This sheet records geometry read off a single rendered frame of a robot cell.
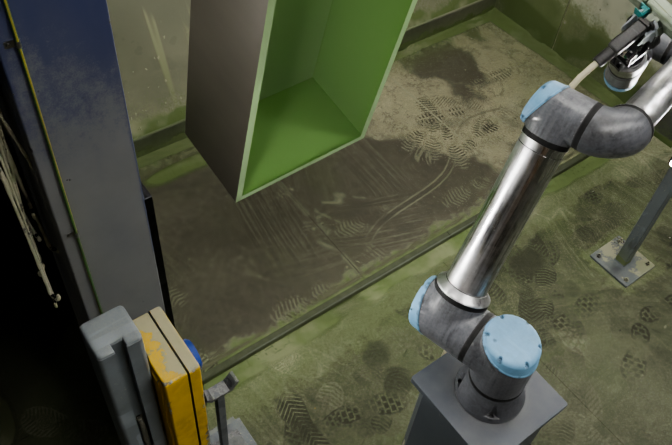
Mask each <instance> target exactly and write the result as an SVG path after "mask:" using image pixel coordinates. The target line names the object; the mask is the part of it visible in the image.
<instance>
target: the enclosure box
mask: <svg viewBox="0 0 672 445"><path fill-rule="evenodd" d="M417 1H418V0H191V7H190V30H189V53H188V76H187V98H186V121H185V134H186V135H187V137H188V138H189V139H190V141H191V142H192V144H193V145H194V146H195V148H196V149H197V150H198V152H199V153H200V154H201V156H202V157H203V159H204V160H205V161H206V163H207V164H208V165H209V167H210V168H211V169H212V171H213V172H214V174H215V175H216V176H217V178H218V179H219V180H220V182H221V183H222V184H223V186H224V187H225V189H226V190H227V191H228V193H229V194H230V195H231V197H232V198H233V199H234V201H235V202H238V201H240V200H242V199H244V198H246V197H248V196H250V195H252V194H254V193H256V192H258V191H260V190H262V189H264V188H266V187H268V186H270V185H272V184H274V183H276V182H278V181H280V180H282V179H284V178H286V177H288V176H289V175H291V174H293V173H295V172H297V171H299V170H301V169H303V168H305V167H307V166H309V165H311V164H313V163H315V162H317V161H319V160H321V159H323V158H325V157H327V156H329V155H331V154H333V153H335V152H337V151H339V150H341V149H343V148H345V147H347V146H349V145H351V144H353V143H355V142H357V141H359V140H361V139H363V138H364V136H365V134H366V131H367V129H368V126H369V124H370V121H371V118H372V116H373V113H374V111H375V108H376V106H377V103H378V100H379V98H380V95H381V93H382V90H383V88H384V85H385V83H386V80H387V77H388V75H389V72H390V70H391V67H392V65H393V62H394V59H395V57H396V54H397V52H398V49H399V47H400V44H401V42H402V39H403V36H404V34H405V31H406V29H407V26H408V24H409V21H410V19H411V16H412V13H413V11H414V8H415V6H416V3H417Z"/></svg>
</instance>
